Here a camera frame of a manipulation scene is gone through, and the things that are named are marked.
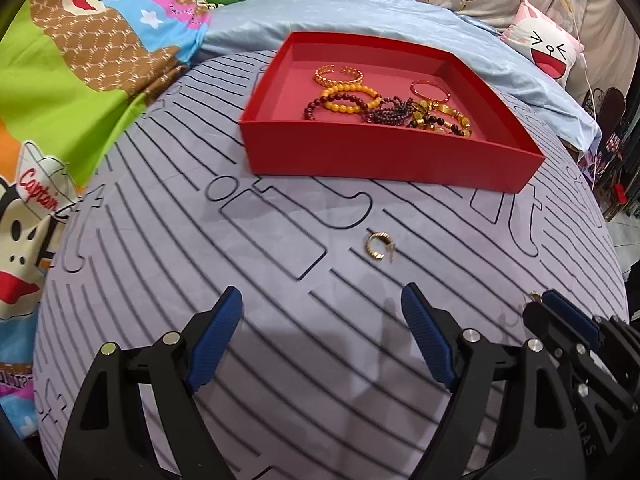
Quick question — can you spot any thin rose gold bangle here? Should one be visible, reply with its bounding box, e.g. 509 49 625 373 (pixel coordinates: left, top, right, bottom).
410 80 451 103

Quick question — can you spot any red jewelry box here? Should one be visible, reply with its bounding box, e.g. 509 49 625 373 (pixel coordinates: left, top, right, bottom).
237 31 547 195

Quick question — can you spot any red bead bracelet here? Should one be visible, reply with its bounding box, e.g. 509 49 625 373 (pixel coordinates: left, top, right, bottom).
302 86 371 122

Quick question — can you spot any light blue blanket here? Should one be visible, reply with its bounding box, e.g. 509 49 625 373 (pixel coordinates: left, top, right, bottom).
200 0 601 153

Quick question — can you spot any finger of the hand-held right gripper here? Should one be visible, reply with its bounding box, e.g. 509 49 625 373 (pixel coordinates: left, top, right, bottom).
541 290 626 346
522 301 576 361

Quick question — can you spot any gold beaded bangle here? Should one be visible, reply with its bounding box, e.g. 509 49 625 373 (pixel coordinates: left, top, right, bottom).
314 64 362 87

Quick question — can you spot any cartoon monkey printed blanket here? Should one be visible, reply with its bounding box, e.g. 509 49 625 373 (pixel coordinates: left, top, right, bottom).
0 0 213 441

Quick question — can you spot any dark metal chair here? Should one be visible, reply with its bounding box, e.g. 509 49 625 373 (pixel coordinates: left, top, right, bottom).
580 87 636 221

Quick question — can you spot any white cable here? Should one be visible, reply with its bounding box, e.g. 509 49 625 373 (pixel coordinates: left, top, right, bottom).
560 0 601 126

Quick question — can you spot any black and gold bead bracelet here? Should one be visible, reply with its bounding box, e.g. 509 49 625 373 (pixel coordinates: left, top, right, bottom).
407 107 466 136

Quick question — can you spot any small yellow bead bracelet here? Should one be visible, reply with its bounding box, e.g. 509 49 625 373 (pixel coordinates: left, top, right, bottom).
320 85 383 113

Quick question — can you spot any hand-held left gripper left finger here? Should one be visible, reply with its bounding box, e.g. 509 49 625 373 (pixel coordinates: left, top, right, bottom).
57 286 244 480

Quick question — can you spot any large translucent yellow bead bracelet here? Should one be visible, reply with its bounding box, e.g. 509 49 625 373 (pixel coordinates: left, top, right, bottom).
412 100 473 138

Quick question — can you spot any dark garnet bead bracelet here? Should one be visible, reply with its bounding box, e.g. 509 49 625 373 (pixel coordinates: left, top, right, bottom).
362 96 416 127

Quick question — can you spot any gold hoop earring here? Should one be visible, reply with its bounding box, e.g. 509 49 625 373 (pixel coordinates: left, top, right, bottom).
363 231 396 263

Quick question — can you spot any cat face pillow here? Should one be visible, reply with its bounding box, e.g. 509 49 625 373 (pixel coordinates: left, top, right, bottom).
500 0 586 88

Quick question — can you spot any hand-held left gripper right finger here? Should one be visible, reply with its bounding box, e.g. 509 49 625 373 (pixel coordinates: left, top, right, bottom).
401 282 588 480

